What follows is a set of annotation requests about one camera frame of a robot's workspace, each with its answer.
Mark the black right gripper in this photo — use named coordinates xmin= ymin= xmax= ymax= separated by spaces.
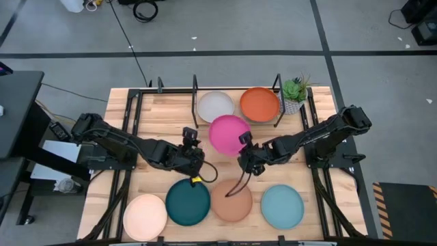
xmin=238 ymin=143 xmax=272 ymax=177

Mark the magenta round plate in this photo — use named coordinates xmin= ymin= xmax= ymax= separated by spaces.
xmin=208 ymin=115 xmax=253 ymax=157

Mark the dark teal round plate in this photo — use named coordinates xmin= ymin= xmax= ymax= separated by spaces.
xmin=165 ymin=178 xmax=212 ymax=227

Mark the terracotta round plate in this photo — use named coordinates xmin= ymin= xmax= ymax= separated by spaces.
xmin=210 ymin=178 xmax=253 ymax=223

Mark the orange round plate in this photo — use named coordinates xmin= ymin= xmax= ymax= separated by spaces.
xmin=240 ymin=87 xmax=281 ymax=123

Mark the grey round plate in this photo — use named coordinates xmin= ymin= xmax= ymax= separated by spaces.
xmin=197 ymin=91 xmax=236 ymax=124

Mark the pale peach round plate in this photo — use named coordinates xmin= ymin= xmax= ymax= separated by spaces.
xmin=122 ymin=193 xmax=168 ymax=242

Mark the light teal round plate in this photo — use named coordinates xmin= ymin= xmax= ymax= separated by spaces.
xmin=260 ymin=184 xmax=305 ymax=230

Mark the potted green succulent plant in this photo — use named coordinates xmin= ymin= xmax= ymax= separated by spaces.
xmin=275 ymin=73 xmax=320 ymax=115

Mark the white paper sheet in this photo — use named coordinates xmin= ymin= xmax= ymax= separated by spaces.
xmin=30 ymin=139 xmax=83 ymax=181

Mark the black power adapter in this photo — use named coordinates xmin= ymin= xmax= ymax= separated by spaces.
xmin=48 ymin=122 xmax=71 ymax=141

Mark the hazard striped black mat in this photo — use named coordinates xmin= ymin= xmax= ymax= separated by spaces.
xmin=371 ymin=182 xmax=437 ymax=242

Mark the black desk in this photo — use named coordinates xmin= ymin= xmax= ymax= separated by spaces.
xmin=0 ymin=70 xmax=91 ymax=226

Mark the white plastic container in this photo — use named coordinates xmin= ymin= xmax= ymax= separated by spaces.
xmin=60 ymin=0 xmax=85 ymax=14

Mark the black equipment case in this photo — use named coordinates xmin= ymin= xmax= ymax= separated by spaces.
xmin=401 ymin=0 xmax=437 ymax=47

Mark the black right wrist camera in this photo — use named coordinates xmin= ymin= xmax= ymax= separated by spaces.
xmin=238 ymin=131 xmax=254 ymax=146

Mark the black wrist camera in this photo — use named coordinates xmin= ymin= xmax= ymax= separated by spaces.
xmin=182 ymin=126 xmax=199 ymax=146
xmin=238 ymin=131 xmax=254 ymax=146

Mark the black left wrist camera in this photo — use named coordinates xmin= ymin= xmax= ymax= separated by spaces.
xmin=182 ymin=126 xmax=199 ymax=146

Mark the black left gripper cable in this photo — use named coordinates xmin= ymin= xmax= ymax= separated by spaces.
xmin=199 ymin=159 xmax=219 ymax=184

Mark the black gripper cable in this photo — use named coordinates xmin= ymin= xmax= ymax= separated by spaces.
xmin=199 ymin=159 xmax=219 ymax=184
xmin=224 ymin=172 xmax=253 ymax=198

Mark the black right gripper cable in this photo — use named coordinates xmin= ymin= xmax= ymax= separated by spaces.
xmin=224 ymin=172 xmax=253 ymax=198

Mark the black wire dish rack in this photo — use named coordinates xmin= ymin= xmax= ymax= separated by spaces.
xmin=191 ymin=73 xmax=287 ymax=129

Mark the black aluminium table frame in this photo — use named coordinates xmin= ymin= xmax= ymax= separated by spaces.
xmin=81 ymin=77 xmax=368 ymax=246

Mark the thin black desk cable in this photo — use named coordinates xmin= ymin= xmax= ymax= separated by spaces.
xmin=41 ymin=83 xmax=109 ymax=103

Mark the long black floor cable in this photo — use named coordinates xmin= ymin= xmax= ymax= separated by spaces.
xmin=108 ymin=0 xmax=152 ymax=87

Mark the coiled black cable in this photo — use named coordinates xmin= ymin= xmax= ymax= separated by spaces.
xmin=132 ymin=0 xmax=159 ymax=23

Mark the black equipment cable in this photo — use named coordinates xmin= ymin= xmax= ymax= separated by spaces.
xmin=388 ymin=8 xmax=414 ymax=30

